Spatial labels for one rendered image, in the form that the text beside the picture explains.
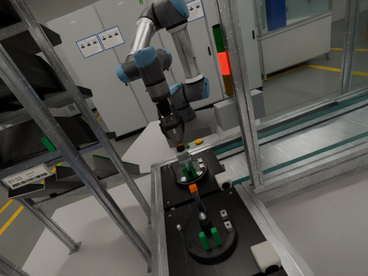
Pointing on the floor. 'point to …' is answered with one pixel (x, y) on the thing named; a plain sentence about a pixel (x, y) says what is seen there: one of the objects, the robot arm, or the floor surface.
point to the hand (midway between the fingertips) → (179, 143)
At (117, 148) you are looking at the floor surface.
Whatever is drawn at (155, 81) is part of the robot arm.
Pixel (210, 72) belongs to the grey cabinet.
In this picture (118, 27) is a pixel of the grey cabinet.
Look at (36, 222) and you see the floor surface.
